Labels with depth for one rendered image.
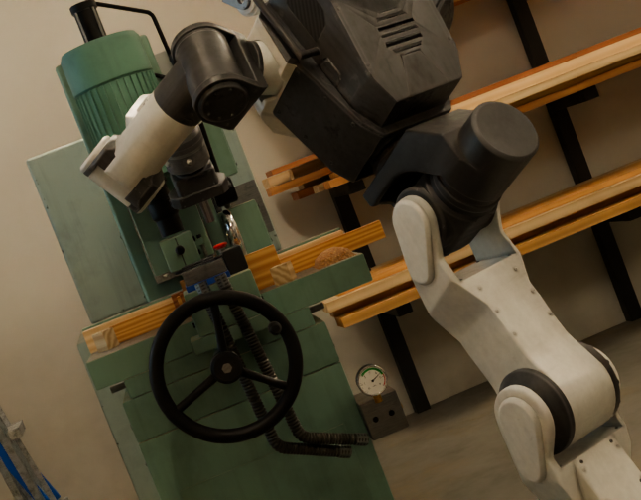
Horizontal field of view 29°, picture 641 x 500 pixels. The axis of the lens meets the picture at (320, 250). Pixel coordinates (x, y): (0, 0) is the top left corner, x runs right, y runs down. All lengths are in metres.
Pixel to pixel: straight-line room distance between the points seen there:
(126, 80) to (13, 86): 2.48
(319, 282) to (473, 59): 2.88
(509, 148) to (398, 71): 0.22
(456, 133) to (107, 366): 0.96
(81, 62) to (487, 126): 1.04
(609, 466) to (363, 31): 0.78
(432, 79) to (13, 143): 3.24
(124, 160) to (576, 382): 0.81
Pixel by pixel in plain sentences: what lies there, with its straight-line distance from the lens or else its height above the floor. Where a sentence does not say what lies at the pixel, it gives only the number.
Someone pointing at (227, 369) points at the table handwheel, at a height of 0.81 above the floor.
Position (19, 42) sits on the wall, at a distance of 5.10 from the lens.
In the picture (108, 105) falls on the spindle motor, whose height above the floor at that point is 1.37.
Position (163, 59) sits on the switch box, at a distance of 2.97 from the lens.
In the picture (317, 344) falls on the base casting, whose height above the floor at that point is 0.76.
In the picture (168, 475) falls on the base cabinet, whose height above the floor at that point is 0.63.
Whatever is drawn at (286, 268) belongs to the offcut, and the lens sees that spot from 2.53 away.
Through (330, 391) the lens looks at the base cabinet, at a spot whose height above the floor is 0.66.
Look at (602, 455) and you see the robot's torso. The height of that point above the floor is 0.52.
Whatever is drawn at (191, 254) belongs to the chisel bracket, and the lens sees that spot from 2.63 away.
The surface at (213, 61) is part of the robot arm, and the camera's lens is 1.97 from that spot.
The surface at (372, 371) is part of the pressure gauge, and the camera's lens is 2.50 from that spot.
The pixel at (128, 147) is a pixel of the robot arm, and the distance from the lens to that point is 2.08.
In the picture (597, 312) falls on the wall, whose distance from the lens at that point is 5.44.
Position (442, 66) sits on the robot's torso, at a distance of 2.01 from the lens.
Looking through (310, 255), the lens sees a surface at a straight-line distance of 2.68.
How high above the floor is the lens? 1.10
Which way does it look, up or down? 4 degrees down
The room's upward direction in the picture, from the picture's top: 21 degrees counter-clockwise
